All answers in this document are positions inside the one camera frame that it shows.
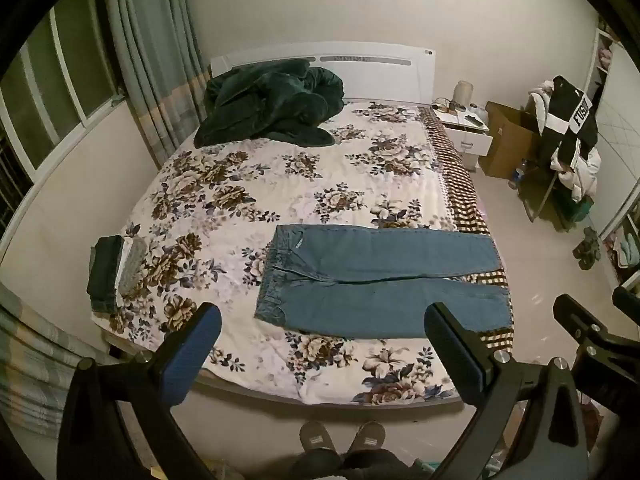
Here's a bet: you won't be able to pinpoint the person's left grey slipper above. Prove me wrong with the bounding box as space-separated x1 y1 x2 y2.
299 421 338 456

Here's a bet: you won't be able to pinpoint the metal folding chair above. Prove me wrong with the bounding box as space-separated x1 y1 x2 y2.
519 160 576 232

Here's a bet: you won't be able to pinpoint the brown cardboard box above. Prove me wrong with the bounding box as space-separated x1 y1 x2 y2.
478 101 543 181

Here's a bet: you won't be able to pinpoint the person's left leg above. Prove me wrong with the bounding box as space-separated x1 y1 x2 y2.
287 449 342 480

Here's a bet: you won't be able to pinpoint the person's right grey slipper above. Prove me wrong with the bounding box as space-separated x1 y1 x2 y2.
347 421 387 454

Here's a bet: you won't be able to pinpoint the dark folded garment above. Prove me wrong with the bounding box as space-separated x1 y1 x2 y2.
86 235 126 313

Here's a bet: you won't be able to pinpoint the blue denim pants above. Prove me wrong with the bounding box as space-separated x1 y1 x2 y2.
254 224 515 339

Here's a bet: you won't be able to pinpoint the person's grey slipper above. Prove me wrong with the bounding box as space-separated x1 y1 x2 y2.
347 421 387 454
299 421 338 456

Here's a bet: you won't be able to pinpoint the dark green slipper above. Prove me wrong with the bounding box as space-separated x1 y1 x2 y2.
582 227 601 261
572 240 594 270

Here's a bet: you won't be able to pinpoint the white framed window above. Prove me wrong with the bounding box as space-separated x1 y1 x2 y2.
0 0 126 186

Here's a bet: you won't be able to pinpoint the white fluffy garment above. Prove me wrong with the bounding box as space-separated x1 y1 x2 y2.
525 80 554 128

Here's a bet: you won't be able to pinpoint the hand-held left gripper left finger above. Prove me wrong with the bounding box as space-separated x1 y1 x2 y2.
57 302 223 480

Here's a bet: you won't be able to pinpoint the teal folded clothes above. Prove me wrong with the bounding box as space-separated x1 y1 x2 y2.
617 237 639 269

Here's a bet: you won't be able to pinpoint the grey-green striped curtain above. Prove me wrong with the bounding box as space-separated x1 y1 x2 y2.
0 285 121 441
102 0 211 171

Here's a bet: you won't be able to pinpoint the green bag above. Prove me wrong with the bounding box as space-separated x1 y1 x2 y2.
565 195 596 227

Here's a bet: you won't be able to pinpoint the white bed headboard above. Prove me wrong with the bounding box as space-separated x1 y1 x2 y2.
210 41 436 106

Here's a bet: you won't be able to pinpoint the white puffy jacket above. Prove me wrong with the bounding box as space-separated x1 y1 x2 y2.
550 144 602 202

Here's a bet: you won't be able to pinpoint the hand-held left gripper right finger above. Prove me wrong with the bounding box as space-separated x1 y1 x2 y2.
424 302 593 480

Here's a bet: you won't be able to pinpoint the black and white jacket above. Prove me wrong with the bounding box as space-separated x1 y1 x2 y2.
537 76 599 171

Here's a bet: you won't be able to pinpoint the dark green plush blanket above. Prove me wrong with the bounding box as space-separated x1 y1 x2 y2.
194 59 346 149

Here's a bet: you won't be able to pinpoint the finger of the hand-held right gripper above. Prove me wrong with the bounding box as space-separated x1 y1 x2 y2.
612 285 640 322
552 294 611 350

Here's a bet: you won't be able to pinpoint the white nightstand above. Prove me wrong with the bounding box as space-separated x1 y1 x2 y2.
432 106 493 171

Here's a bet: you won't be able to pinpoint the white wardrobe shelf unit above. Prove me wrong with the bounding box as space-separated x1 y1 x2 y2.
585 20 640 286

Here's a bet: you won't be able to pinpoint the grey folded garment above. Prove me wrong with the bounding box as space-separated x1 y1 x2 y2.
117 236 148 297

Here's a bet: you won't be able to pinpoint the floral bed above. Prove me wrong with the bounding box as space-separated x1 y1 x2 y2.
90 100 516 406

